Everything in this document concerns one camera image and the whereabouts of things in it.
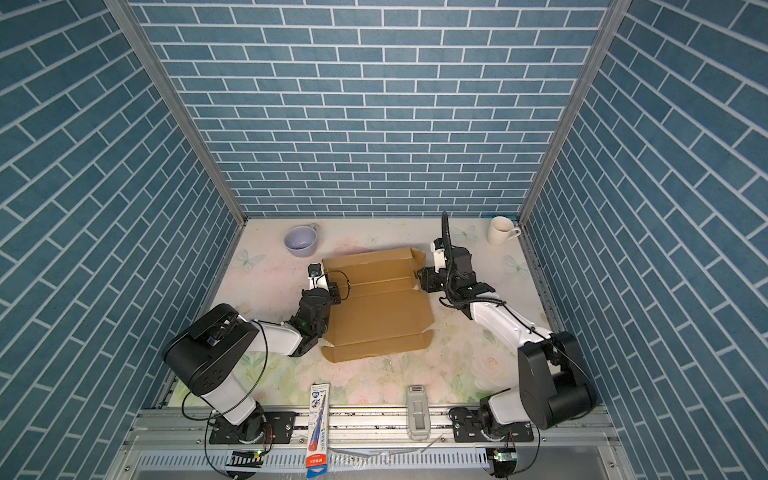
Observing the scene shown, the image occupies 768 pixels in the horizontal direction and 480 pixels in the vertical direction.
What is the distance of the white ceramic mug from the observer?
3.54 feet

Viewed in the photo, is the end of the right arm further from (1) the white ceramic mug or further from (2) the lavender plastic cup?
(2) the lavender plastic cup

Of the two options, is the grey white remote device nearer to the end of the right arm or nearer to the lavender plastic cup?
the end of the right arm

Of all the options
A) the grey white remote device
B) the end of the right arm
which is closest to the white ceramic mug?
the end of the right arm

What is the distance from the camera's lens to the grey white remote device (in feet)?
2.36

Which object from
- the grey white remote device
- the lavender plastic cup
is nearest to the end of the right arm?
the grey white remote device

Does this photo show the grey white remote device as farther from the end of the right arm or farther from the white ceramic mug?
the white ceramic mug

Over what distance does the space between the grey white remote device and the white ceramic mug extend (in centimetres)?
58
